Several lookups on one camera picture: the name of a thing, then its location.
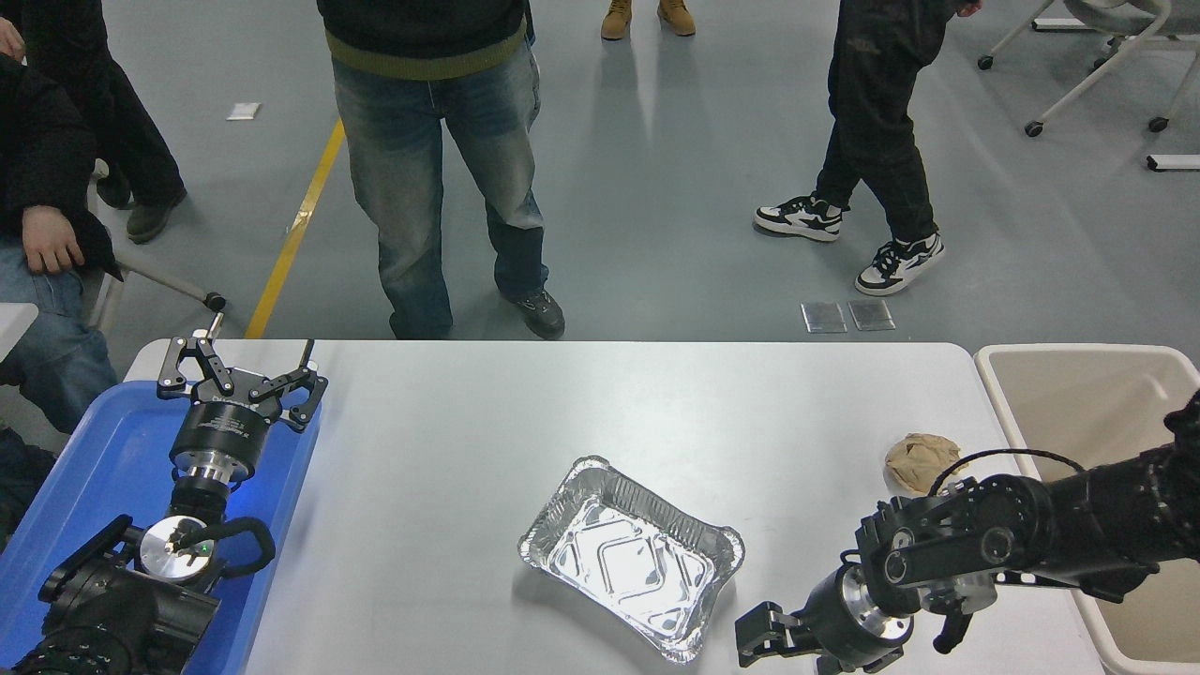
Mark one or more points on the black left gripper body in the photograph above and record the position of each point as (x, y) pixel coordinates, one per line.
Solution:
(220, 429)

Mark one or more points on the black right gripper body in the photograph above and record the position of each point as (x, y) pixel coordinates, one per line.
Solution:
(830, 633)

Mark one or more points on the silver foil tray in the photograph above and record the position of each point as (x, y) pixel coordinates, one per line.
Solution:
(628, 562)

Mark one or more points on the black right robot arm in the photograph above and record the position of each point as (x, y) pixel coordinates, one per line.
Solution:
(1078, 525)

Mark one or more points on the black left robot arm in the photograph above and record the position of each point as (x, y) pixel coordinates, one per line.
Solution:
(103, 609)

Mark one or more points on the clear floor plate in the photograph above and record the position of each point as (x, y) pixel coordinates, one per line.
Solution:
(872, 315)
(823, 317)

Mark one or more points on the person's hand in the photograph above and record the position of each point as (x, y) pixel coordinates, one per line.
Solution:
(52, 239)

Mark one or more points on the blue plastic tray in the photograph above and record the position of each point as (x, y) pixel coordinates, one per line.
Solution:
(112, 450)

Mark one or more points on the crumpled tan paper ball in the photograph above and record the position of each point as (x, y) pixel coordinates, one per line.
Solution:
(914, 459)

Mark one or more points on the black bag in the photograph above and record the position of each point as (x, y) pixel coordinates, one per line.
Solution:
(19, 478)

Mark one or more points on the small white table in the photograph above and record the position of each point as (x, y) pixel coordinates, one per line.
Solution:
(11, 328)

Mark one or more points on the person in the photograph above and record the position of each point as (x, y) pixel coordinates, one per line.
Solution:
(619, 19)
(872, 112)
(403, 169)
(131, 122)
(47, 150)

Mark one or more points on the white paper sheet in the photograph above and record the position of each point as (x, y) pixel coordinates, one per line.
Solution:
(243, 111)

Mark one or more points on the large pale bin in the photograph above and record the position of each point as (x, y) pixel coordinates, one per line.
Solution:
(1078, 403)

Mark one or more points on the white office chair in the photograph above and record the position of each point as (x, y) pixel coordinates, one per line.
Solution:
(1116, 14)

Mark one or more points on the white chair frame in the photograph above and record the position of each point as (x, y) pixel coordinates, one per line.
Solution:
(159, 277)

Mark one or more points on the white floor rail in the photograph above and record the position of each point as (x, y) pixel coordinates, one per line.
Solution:
(1172, 162)

